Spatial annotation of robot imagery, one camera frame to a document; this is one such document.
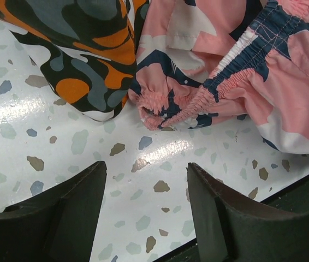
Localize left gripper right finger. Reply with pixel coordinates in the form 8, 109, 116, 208
187, 163, 309, 261

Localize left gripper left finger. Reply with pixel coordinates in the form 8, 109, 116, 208
0, 161, 107, 261

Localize pink navy patterned shorts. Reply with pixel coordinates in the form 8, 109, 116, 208
128, 1, 309, 154

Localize orange black camo shorts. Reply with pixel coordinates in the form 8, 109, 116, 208
0, 1, 150, 122

